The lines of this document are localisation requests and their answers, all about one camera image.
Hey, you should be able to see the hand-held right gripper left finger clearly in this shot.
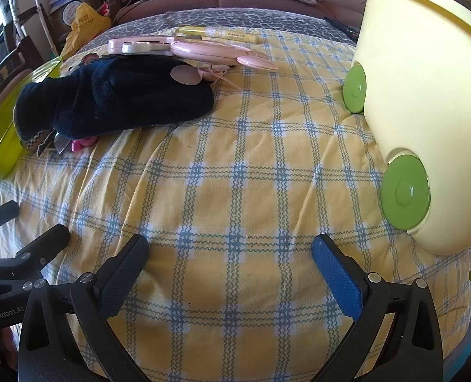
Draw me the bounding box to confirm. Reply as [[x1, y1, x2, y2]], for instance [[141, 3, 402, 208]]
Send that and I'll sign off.
[[18, 234, 152, 382]]

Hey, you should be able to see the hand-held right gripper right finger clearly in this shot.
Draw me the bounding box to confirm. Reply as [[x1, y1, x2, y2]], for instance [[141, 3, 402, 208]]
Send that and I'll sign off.
[[311, 234, 445, 382]]

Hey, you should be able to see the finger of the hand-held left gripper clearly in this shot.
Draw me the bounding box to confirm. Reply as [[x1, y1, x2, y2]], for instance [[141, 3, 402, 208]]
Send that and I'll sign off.
[[0, 201, 20, 233], [0, 225, 71, 287]]

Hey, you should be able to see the pink tape roll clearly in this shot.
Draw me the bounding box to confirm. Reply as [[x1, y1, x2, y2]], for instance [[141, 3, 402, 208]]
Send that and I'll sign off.
[[71, 137, 98, 152]]

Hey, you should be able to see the black printed pouch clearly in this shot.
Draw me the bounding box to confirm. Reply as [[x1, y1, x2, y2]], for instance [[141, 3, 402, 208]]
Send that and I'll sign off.
[[14, 53, 215, 146]]

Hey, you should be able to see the pale yellow plastic tub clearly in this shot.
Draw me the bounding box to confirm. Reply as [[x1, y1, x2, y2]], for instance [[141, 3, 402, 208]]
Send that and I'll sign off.
[[341, 0, 471, 255]]

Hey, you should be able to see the lime green plastic tray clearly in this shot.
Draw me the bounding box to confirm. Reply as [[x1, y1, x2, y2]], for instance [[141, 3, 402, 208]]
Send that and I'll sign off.
[[0, 56, 63, 184]]

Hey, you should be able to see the yellow checked cloth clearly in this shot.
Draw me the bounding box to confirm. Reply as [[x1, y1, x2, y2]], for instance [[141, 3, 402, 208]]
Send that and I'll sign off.
[[0, 28, 471, 382]]

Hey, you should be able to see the yellow plastic bag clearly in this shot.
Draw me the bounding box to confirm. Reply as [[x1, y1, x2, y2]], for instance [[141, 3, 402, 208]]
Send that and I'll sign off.
[[62, 2, 112, 58]]

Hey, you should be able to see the round tin white label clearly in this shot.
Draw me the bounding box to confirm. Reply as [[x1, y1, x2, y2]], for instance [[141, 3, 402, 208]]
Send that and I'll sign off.
[[62, 2, 80, 25]]

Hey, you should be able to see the pink and white plastic gadget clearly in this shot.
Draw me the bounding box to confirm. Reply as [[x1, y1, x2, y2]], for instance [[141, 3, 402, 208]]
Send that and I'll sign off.
[[108, 36, 180, 55]]

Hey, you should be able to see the pink oblong plastic case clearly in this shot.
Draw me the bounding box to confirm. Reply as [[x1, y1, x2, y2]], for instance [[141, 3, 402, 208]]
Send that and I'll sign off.
[[171, 42, 279, 71]]

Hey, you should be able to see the black remote control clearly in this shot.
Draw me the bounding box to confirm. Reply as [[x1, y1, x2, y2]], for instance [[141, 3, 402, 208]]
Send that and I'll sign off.
[[325, 17, 357, 34]]

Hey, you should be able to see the yellow pen tube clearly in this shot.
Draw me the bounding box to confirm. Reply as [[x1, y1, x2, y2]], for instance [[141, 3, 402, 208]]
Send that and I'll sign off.
[[175, 26, 260, 44]]

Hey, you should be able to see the grey pebble pattern cloth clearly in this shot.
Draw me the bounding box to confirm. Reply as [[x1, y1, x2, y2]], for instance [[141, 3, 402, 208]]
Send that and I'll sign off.
[[72, 8, 359, 54]]

